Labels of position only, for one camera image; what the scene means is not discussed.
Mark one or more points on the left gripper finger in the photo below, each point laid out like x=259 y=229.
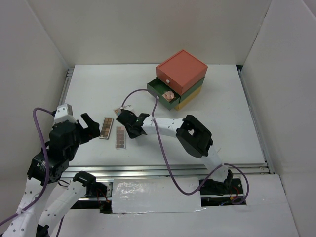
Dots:
x=88 y=120
x=93 y=130

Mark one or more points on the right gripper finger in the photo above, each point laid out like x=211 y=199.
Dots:
x=132 y=132
x=138 y=130

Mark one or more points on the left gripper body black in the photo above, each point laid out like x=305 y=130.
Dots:
x=80 y=139

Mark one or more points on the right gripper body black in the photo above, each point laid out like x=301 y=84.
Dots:
x=129 y=128

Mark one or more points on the green drawer box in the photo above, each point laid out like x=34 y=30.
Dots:
x=157 y=88

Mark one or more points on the peach makeup sponge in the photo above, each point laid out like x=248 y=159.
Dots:
x=169 y=95

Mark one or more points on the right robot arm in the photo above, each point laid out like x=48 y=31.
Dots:
x=194 y=137

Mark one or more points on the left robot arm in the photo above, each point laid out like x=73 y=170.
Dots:
x=33 y=217

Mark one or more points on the pink-brown eyeshadow palette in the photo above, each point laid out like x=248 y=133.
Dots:
x=120 y=137

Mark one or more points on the colourful square eyeshadow palette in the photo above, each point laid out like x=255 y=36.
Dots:
x=118 y=111

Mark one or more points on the brown eyeshadow palette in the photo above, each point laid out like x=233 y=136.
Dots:
x=106 y=128

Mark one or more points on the yellow drawer box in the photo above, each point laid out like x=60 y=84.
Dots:
x=188 y=99

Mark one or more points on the white front cover panel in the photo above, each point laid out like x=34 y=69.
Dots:
x=153 y=195

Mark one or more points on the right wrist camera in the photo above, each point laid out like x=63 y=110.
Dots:
x=127 y=107

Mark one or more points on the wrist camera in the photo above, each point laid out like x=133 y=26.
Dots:
x=127 y=107
x=64 y=113

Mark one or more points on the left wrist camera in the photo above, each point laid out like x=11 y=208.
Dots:
x=64 y=113

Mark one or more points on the aluminium table rail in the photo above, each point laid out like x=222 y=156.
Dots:
x=221 y=106

